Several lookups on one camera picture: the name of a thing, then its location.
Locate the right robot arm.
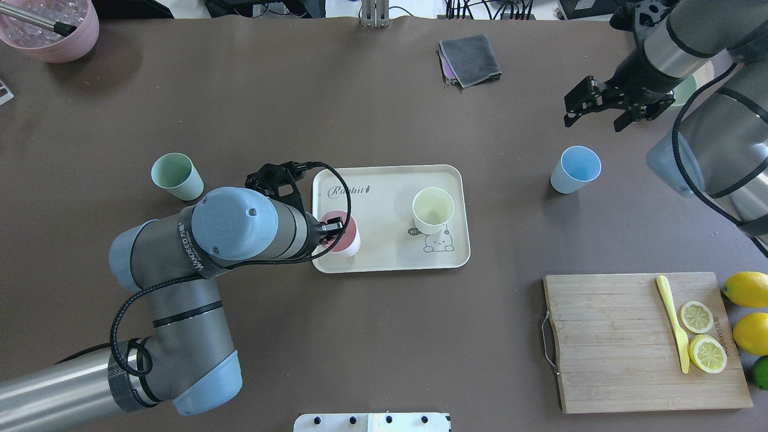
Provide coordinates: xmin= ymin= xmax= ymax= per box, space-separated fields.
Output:
xmin=564 ymin=1 xmax=767 ymax=253

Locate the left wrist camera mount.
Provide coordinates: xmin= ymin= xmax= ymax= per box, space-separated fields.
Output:
xmin=244 ymin=161 xmax=319 ymax=209

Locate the whole yellow lemon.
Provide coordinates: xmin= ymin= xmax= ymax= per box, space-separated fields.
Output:
xmin=722 ymin=271 xmax=767 ymax=308
xmin=733 ymin=313 xmax=767 ymax=356

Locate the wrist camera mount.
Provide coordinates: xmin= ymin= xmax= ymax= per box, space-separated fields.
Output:
xmin=609 ymin=1 xmax=679 ymax=34
xmin=244 ymin=161 xmax=319 ymax=209

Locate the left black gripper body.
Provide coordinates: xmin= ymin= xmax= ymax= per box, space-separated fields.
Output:
xmin=304 ymin=213 xmax=326 ymax=258

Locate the green cup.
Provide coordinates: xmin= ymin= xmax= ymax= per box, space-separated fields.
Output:
xmin=151 ymin=152 xmax=204 ymax=200

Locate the metal tube black tip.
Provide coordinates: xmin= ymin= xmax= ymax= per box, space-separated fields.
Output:
xmin=1 ymin=2 xmax=78 ymax=37

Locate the pale yellow cup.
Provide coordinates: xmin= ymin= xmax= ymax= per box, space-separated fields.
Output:
xmin=412 ymin=187 xmax=455 ymax=235

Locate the yellow plastic knife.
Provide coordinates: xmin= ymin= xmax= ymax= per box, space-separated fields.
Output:
xmin=656 ymin=274 xmax=691 ymax=374

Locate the aluminium frame post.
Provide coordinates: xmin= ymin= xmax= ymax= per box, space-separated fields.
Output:
xmin=360 ymin=0 xmax=391 ymax=28

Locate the lemon slice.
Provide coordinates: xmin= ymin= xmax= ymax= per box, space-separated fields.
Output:
xmin=688 ymin=334 xmax=727 ymax=374
xmin=679 ymin=301 xmax=714 ymax=334

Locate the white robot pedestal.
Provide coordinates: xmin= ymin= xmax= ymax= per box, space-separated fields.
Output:
xmin=293 ymin=412 xmax=452 ymax=431

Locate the green lime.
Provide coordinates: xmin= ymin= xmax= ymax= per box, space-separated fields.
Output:
xmin=751 ymin=355 xmax=768 ymax=391

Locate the beige rabbit tray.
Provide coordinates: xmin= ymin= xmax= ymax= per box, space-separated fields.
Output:
xmin=312 ymin=164 xmax=471 ymax=274

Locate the pink cup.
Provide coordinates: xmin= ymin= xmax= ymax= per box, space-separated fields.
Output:
xmin=316 ymin=210 xmax=361 ymax=257

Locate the mint green bowl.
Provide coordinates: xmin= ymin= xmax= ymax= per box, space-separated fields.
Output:
xmin=671 ymin=74 xmax=698 ymax=108

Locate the blue cup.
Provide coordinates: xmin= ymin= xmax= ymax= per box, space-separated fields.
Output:
xmin=550 ymin=146 xmax=602 ymax=194

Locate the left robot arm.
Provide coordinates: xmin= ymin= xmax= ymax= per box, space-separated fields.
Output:
xmin=2 ymin=187 xmax=350 ymax=431

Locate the pink bowl with ice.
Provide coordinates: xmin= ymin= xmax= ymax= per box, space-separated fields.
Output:
xmin=1 ymin=1 xmax=100 ymax=63

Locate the grey folded cloth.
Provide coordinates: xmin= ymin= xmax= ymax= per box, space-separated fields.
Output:
xmin=438 ymin=33 xmax=502 ymax=89

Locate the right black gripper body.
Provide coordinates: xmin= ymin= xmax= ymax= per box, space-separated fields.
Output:
xmin=607 ymin=47 xmax=679 ymax=118

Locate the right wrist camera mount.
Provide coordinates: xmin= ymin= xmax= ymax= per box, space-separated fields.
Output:
xmin=609 ymin=1 xmax=679 ymax=34

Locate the white wire rack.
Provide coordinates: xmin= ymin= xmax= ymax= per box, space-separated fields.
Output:
xmin=0 ymin=81 xmax=14 ymax=106

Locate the wooden cutting board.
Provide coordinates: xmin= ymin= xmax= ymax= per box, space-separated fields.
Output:
xmin=543 ymin=272 xmax=752 ymax=415

